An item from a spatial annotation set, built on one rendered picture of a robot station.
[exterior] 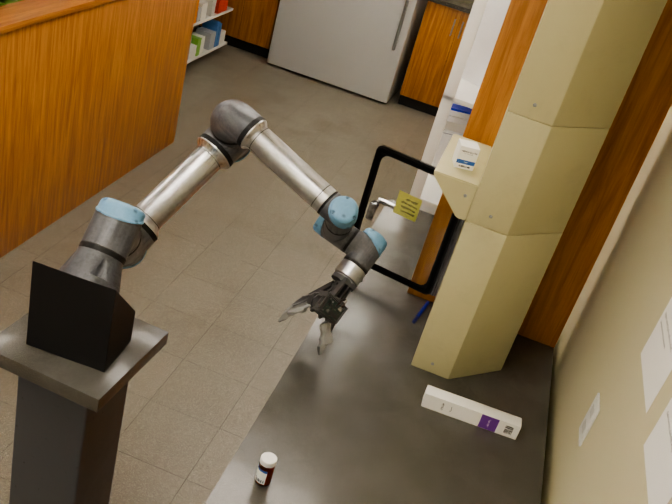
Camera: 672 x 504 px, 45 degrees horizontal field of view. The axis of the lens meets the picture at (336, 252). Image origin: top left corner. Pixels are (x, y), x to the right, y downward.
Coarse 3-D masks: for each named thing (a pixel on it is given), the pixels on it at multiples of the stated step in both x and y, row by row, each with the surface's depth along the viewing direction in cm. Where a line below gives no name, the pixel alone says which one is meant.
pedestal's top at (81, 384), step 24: (0, 336) 195; (24, 336) 197; (144, 336) 208; (0, 360) 190; (24, 360) 190; (48, 360) 192; (120, 360) 198; (144, 360) 203; (48, 384) 188; (72, 384) 187; (96, 384) 189; (120, 384) 194; (96, 408) 186
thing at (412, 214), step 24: (384, 168) 242; (408, 168) 239; (384, 192) 245; (408, 192) 242; (432, 192) 238; (384, 216) 248; (408, 216) 245; (432, 216) 241; (408, 240) 248; (432, 240) 244; (384, 264) 254; (408, 264) 251; (432, 264) 247
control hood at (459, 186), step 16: (448, 144) 220; (480, 144) 226; (448, 160) 209; (480, 160) 215; (448, 176) 201; (464, 176) 203; (480, 176) 205; (448, 192) 202; (464, 192) 201; (464, 208) 203
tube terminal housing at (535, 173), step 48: (528, 144) 191; (576, 144) 196; (480, 192) 200; (528, 192) 197; (576, 192) 206; (480, 240) 205; (528, 240) 208; (480, 288) 211; (528, 288) 220; (432, 336) 221; (480, 336) 221
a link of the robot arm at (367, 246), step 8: (360, 232) 217; (368, 232) 217; (376, 232) 217; (352, 240) 216; (360, 240) 216; (368, 240) 216; (376, 240) 216; (384, 240) 217; (352, 248) 216; (360, 248) 215; (368, 248) 215; (376, 248) 216; (384, 248) 219; (352, 256) 215; (360, 256) 215; (368, 256) 215; (376, 256) 217; (360, 264) 214; (368, 264) 216
